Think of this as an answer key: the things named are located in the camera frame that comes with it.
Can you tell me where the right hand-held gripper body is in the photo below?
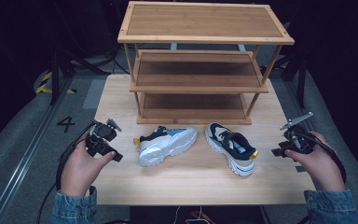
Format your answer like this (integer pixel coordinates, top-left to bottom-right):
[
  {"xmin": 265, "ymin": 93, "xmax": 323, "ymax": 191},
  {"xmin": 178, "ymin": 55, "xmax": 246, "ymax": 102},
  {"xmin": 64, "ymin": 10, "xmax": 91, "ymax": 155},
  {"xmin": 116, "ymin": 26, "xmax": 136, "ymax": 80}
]
[{"xmin": 279, "ymin": 111, "xmax": 317, "ymax": 155}]

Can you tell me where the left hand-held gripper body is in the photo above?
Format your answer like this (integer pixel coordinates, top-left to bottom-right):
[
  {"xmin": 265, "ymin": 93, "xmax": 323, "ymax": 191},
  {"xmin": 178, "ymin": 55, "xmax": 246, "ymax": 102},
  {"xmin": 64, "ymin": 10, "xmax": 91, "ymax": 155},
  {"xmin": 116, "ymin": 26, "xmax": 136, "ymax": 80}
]
[{"xmin": 85, "ymin": 116, "xmax": 122, "ymax": 158}]

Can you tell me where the white and navy sneaker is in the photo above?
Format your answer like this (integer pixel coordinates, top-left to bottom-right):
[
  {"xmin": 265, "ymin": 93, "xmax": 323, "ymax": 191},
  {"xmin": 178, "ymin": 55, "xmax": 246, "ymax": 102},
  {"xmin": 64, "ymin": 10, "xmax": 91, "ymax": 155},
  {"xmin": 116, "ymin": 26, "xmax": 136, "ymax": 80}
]
[
  {"xmin": 204, "ymin": 121, "xmax": 260, "ymax": 177},
  {"xmin": 132, "ymin": 125, "xmax": 199, "ymax": 168}
]

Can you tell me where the three-tier wooden shoe rack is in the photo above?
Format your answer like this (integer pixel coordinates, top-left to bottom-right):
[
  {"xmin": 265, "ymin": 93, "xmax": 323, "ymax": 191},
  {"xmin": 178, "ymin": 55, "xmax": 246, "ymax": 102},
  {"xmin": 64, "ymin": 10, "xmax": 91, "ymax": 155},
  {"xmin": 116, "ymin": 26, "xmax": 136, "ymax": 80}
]
[{"xmin": 117, "ymin": 0, "xmax": 296, "ymax": 126}]

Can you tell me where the person's right hand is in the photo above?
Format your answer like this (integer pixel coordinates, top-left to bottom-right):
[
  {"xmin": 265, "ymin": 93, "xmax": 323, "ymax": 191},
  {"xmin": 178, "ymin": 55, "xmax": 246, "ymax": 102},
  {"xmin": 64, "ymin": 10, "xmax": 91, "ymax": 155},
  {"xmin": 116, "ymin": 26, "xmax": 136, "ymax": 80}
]
[{"xmin": 283, "ymin": 131, "xmax": 347, "ymax": 192}]

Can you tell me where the person's left hand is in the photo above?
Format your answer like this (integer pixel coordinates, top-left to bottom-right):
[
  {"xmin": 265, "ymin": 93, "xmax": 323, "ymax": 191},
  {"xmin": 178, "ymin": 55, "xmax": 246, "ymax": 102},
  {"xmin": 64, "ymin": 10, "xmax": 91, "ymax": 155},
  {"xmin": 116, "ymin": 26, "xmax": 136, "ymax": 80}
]
[{"xmin": 60, "ymin": 139, "xmax": 117, "ymax": 198}]

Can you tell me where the grey floor tape patch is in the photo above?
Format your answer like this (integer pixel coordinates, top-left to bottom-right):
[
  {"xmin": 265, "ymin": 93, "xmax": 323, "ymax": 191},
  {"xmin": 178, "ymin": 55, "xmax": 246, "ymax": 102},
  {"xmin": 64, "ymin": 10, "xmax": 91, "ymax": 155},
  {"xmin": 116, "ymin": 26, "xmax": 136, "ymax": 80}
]
[{"xmin": 81, "ymin": 78, "xmax": 107, "ymax": 110}]

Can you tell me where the black metal stand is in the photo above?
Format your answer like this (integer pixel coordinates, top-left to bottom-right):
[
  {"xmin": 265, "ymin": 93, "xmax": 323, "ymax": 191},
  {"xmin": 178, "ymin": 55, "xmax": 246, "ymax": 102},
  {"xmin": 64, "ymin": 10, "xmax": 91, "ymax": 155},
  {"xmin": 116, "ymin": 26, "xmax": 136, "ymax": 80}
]
[
  {"xmin": 48, "ymin": 49, "xmax": 113, "ymax": 106},
  {"xmin": 278, "ymin": 50, "xmax": 310, "ymax": 109}
]

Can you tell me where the yellow and black hazard tape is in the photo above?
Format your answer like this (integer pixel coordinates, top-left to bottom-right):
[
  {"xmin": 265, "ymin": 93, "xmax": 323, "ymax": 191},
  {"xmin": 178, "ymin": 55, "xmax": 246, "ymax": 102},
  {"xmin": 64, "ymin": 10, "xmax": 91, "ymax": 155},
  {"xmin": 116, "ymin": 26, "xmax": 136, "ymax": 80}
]
[{"xmin": 34, "ymin": 71, "xmax": 77, "ymax": 95}]

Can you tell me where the right hand-held gripper black cable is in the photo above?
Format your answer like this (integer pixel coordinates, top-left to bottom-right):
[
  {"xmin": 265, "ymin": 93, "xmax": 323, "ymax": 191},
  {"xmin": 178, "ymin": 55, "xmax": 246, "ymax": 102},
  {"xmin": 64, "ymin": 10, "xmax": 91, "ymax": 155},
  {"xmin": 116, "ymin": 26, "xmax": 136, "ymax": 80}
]
[{"xmin": 302, "ymin": 133, "xmax": 349, "ymax": 185}]

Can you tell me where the hand-held gripper black cable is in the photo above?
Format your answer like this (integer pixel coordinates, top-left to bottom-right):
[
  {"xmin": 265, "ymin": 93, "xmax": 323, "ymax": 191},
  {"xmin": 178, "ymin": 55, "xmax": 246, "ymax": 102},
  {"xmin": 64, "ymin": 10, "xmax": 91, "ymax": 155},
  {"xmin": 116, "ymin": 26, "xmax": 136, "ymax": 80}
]
[
  {"xmin": 302, "ymin": 133, "xmax": 349, "ymax": 185},
  {"xmin": 36, "ymin": 121, "xmax": 97, "ymax": 224}
]

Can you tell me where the left hand-held gripper black cable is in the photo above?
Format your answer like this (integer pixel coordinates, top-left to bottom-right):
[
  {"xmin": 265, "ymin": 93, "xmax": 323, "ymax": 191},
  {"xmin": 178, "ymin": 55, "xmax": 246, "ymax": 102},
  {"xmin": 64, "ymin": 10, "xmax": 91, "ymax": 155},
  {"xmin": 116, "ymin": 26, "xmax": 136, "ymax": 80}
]
[{"xmin": 36, "ymin": 121, "xmax": 97, "ymax": 224}]

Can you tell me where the metal floor rail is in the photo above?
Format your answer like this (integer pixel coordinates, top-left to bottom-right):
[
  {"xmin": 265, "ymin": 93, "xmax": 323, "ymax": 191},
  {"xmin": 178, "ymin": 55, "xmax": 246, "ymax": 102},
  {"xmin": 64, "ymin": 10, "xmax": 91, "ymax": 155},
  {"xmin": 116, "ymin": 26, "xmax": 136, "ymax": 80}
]
[{"xmin": 0, "ymin": 77, "xmax": 74, "ymax": 224}]

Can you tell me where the thin white cable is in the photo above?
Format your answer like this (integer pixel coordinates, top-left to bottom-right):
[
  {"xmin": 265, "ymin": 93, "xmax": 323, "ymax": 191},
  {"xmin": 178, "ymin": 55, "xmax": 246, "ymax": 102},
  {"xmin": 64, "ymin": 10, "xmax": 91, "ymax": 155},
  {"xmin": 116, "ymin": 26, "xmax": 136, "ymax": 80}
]
[{"xmin": 172, "ymin": 204, "xmax": 207, "ymax": 224}]

